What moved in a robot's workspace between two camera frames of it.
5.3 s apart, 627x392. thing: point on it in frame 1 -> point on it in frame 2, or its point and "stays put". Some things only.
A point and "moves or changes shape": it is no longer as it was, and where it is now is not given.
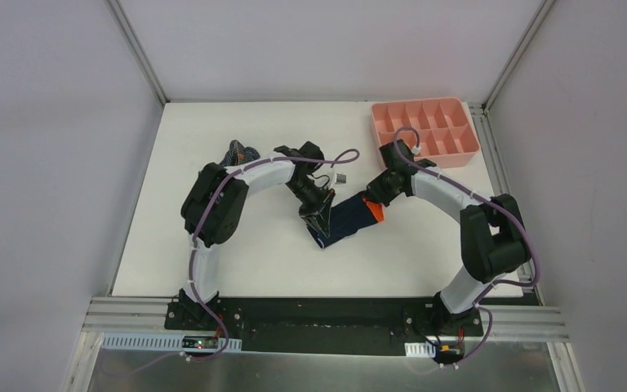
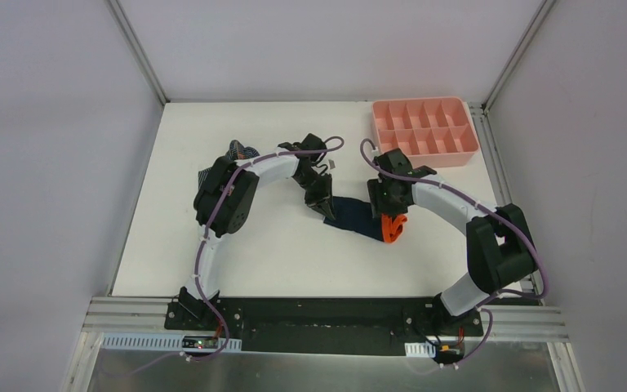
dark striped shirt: [237, 154] stays put
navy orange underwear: [348, 217] moves or changes shape
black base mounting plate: [331, 325] stays put
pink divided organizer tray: [446, 131] stays put
